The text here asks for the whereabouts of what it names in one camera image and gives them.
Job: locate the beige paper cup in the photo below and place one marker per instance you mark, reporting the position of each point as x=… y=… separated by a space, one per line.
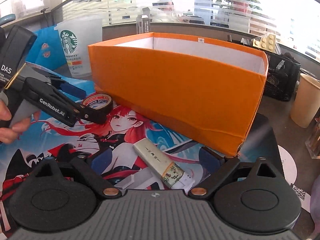
x=306 y=103

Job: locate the Starbucks frosted plastic cup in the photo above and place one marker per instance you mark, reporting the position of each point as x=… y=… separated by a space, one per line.
x=75 y=36

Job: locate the orange cardboard box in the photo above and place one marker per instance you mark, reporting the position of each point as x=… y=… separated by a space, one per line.
x=206 y=89

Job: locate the black mesh desk organizer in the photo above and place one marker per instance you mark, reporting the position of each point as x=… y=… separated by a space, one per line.
x=283 y=71

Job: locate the black tape roll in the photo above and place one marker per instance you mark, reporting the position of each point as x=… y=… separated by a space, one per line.
x=100 y=102

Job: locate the small grey carton box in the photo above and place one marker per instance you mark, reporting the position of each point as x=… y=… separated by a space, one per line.
x=143 y=21

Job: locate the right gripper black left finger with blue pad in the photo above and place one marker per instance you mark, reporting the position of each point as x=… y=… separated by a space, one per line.
x=82 y=173

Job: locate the clear acrylic pen holder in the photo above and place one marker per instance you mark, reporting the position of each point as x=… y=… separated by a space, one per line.
x=313 y=142

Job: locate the anime printed desk mat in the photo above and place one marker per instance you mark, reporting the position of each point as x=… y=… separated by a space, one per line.
x=107 y=148

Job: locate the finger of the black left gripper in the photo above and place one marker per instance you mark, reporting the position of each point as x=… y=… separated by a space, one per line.
x=70 y=111

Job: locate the blue paper bag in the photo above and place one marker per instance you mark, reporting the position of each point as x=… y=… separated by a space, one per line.
x=47 y=49

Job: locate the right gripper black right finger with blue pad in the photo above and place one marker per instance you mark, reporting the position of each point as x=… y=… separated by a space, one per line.
x=219 y=168

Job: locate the white round coaster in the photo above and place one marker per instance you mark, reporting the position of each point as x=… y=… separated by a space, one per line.
x=290 y=174

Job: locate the yellow building block plate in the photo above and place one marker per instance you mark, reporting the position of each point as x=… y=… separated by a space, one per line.
x=266 y=42

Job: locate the person in white coat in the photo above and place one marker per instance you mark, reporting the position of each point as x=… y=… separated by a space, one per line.
x=163 y=11

